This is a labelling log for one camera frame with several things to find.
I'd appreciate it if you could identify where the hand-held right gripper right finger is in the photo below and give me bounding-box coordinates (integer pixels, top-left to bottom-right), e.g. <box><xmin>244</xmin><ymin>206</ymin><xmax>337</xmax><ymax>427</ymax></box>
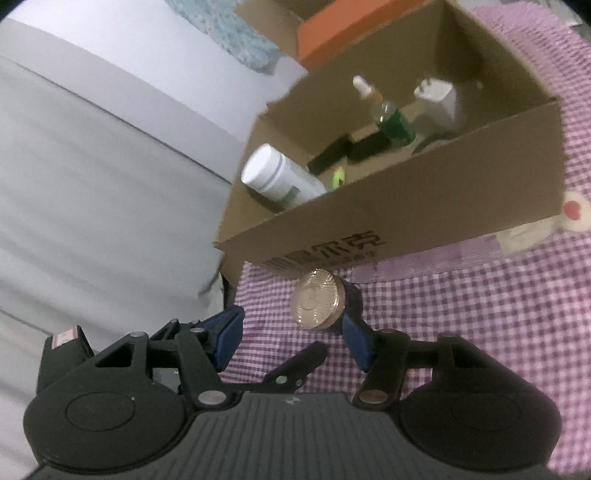
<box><xmin>342</xmin><ymin>318</ymin><xmax>498</xmax><ymax>408</ymax></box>

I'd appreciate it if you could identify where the orange box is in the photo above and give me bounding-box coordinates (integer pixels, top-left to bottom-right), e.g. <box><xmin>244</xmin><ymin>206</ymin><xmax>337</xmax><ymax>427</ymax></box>
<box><xmin>297</xmin><ymin>0</ymin><xmax>435</xmax><ymax>69</ymax></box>

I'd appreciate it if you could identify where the purple checkered tablecloth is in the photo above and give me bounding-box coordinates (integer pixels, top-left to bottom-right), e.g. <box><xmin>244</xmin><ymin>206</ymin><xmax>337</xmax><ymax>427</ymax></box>
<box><xmin>222</xmin><ymin>0</ymin><xmax>591</xmax><ymax>467</ymax></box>

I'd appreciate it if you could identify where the blue floral cloth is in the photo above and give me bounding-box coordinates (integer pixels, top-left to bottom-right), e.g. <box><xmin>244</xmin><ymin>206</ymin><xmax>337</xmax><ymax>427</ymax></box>
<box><xmin>166</xmin><ymin>0</ymin><xmax>282</xmax><ymax>75</ymax></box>

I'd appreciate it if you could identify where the white charger plug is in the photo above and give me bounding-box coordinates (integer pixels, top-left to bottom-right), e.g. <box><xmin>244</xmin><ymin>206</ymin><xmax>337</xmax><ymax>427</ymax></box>
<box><xmin>413</xmin><ymin>78</ymin><xmax>467</xmax><ymax>132</ymax></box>

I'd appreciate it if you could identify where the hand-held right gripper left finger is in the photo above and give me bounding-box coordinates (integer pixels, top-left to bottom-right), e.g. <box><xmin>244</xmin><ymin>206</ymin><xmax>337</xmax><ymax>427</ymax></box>
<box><xmin>95</xmin><ymin>305</ymin><xmax>245</xmax><ymax>409</ymax></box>

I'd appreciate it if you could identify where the green dropper bottle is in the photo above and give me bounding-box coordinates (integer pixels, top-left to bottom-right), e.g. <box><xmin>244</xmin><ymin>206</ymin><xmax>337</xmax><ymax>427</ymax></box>
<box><xmin>352</xmin><ymin>75</ymin><xmax>417</xmax><ymax>148</ymax></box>

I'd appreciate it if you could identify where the white medicine bottle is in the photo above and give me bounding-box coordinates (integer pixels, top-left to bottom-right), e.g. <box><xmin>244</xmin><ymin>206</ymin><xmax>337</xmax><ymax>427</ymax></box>
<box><xmin>241</xmin><ymin>144</ymin><xmax>328</xmax><ymax>207</ymax></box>

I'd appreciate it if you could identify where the black jar with gold lid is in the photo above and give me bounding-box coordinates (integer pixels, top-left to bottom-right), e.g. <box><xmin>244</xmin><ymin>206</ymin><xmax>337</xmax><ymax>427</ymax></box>
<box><xmin>290</xmin><ymin>268</ymin><xmax>365</xmax><ymax>335</ymax></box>

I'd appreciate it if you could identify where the large cardboard box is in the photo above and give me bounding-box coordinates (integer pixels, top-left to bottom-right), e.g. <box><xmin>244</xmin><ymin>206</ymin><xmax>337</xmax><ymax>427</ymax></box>
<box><xmin>212</xmin><ymin>0</ymin><xmax>566</xmax><ymax>280</ymax></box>

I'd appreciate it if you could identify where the small glossy black case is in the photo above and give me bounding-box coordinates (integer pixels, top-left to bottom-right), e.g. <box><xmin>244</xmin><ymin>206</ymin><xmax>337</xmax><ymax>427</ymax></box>
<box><xmin>347</xmin><ymin>124</ymin><xmax>386</xmax><ymax>163</ymax></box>

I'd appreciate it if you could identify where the black tube with gold ring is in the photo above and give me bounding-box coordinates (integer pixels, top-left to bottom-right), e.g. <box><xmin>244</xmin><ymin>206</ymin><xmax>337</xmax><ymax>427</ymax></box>
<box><xmin>306</xmin><ymin>130</ymin><xmax>352</xmax><ymax>177</ymax></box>

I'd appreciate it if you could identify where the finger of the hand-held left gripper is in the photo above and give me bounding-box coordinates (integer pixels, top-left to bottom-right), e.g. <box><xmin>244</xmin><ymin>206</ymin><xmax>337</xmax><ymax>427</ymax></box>
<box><xmin>261</xmin><ymin>342</ymin><xmax>329</xmax><ymax>394</ymax></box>

